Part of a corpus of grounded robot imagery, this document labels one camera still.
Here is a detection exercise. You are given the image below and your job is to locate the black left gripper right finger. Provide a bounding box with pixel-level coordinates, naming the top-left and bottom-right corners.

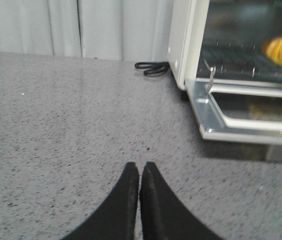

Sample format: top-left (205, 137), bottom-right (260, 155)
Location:
top-left (139, 162), bottom-right (221, 240)

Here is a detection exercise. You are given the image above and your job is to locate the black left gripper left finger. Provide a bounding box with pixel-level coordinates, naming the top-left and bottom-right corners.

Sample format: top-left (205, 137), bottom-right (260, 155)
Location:
top-left (64, 162), bottom-right (139, 240)

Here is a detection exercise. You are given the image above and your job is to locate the oven glass door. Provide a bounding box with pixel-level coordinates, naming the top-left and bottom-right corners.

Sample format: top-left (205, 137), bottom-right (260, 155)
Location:
top-left (185, 78), bottom-right (282, 145)

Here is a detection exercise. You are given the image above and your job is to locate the white Toshiba toaster oven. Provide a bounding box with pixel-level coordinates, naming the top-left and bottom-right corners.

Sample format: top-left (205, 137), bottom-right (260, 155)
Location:
top-left (168, 0), bottom-right (282, 90)

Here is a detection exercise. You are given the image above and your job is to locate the white curtain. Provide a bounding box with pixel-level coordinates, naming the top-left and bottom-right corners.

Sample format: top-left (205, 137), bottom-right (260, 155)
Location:
top-left (0, 0), bottom-right (174, 61)

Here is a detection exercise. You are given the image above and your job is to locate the black power cable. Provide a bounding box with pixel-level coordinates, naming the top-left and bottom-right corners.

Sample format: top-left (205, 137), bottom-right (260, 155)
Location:
top-left (134, 61), bottom-right (170, 78)

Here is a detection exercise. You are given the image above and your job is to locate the wire oven rack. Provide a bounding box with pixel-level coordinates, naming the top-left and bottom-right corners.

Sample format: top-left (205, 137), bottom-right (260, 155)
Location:
top-left (196, 38), bottom-right (282, 84)

